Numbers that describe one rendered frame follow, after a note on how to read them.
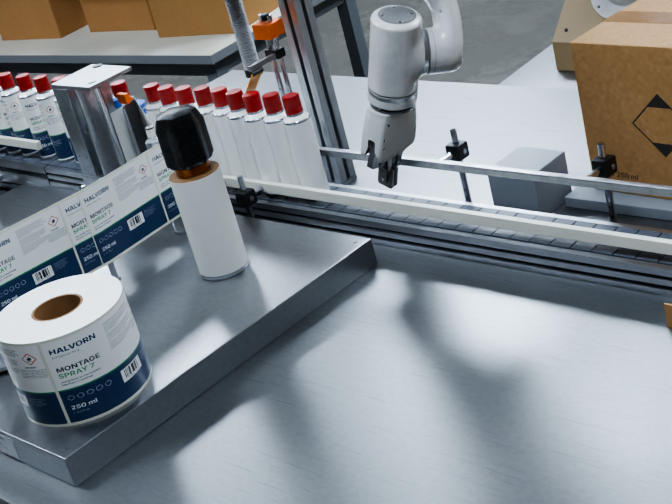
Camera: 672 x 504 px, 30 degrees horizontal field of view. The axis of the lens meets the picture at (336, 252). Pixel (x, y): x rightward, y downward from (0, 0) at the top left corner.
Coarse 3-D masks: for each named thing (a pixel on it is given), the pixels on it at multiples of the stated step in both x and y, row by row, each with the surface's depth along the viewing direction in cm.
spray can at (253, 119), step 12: (252, 96) 234; (252, 108) 235; (264, 108) 238; (252, 120) 235; (252, 132) 237; (264, 132) 237; (252, 144) 239; (264, 144) 237; (264, 156) 239; (264, 168) 240; (276, 168) 240; (264, 180) 241; (276, 180) 241
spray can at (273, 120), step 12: (264, 96) 232; (276, 96) 231; (276, 108) 232; (264, 120) 233; (276, 120) 232; (276, 132) 233; (276, 144) 234; (288, 144) 234; (276, 156) 236; (288, 156) 235; (288, 168) 236; (288, 180) 237
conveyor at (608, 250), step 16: (352, 192) 235; (368, 192) 233; (320, 208) 232; (336, 208) 230; (352, 208) 228; (368, 208) 226; (464, 208) 216; (480, 208) 215; (416, 224) 216; (432, 224) 214; (448, 224) 212; (464, 224) 211; (576, 224) 201; (592, 224) 199; (528, 240) 200; (544, 240) 198; (560, 240) 197; (624, 256) 188; (640, 256) 186; (656, 256) 185
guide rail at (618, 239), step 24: (288, 192) 236; (312, 192) 231; (336, 192) 227; (432, 216) 212; (456, 216) 208; (480, 216) 204; (504, 216) 202; (576, 240) 192; (600, 240) 189; (624, 240) 186; (648, 240) 183
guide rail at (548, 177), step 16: (416, 160) 219; (432, 160) 217; (496, 176) 208; (512, 176) 205; (528, 176) 203; (544, 176) 201; (560, 176) 199; (576, 176) 197; (640, 192) 189; (656, 192) 187
